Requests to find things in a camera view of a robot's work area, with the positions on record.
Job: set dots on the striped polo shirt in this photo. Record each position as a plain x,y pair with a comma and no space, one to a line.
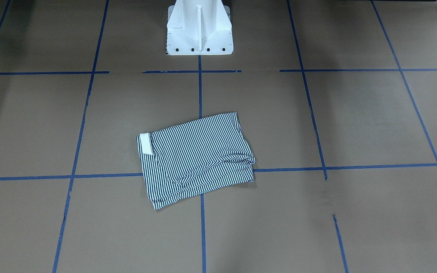
194,158

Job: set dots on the white pedestal column base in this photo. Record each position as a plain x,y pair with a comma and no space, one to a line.
199,27

